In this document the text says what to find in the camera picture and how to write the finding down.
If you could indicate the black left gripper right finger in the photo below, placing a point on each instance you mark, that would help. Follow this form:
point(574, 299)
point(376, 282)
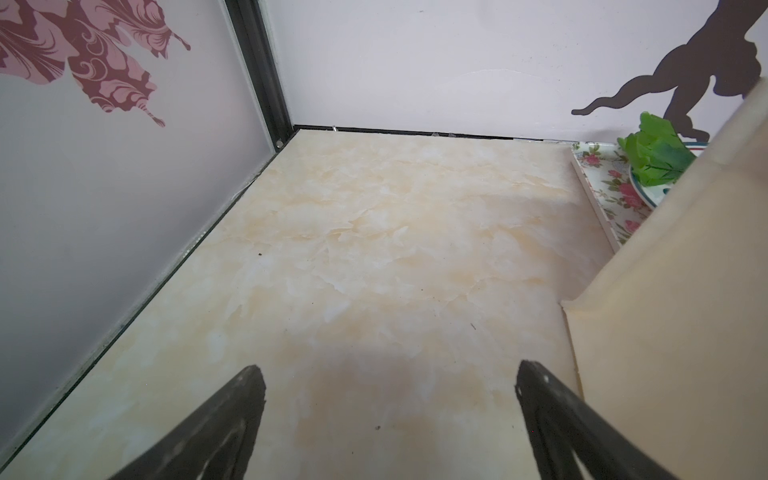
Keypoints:
point(569, 439)

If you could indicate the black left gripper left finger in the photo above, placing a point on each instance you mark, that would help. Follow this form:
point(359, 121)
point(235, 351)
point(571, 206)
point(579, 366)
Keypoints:
point(216, 441)

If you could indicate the cream canvas tote bag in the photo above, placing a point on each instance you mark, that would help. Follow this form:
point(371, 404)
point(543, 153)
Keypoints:
point(670, 339)

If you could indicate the floral rectangular tray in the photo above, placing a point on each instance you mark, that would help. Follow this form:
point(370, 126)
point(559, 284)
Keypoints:
point(603, 171)

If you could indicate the green plastic lettuce leaf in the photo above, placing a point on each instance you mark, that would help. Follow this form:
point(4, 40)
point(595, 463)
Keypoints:
point(655, 152)

